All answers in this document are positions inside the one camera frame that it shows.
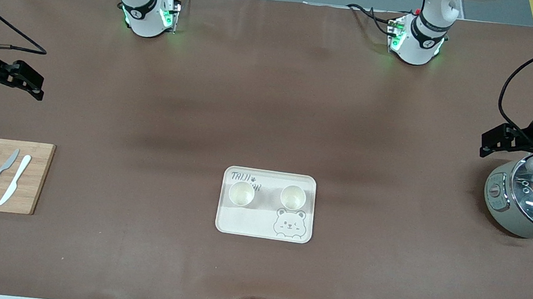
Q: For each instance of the white IKEA cup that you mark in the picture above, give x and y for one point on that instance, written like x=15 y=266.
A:
x=292 y=197
x=241 y=194

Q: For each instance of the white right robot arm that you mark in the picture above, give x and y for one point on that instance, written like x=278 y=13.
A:
x=144 y=15

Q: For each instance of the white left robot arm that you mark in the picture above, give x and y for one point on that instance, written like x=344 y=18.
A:
x=419 y=41

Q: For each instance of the grey-green cooking pot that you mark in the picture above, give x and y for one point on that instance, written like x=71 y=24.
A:
x=499 y=216

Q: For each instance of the white plastic knife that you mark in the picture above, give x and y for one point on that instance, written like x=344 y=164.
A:
x=16 y=181

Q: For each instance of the brown table mat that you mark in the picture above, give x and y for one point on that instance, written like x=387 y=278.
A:
x=272 y=95

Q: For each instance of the beige bear print tray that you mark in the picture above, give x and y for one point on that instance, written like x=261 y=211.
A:
x=248 y=222

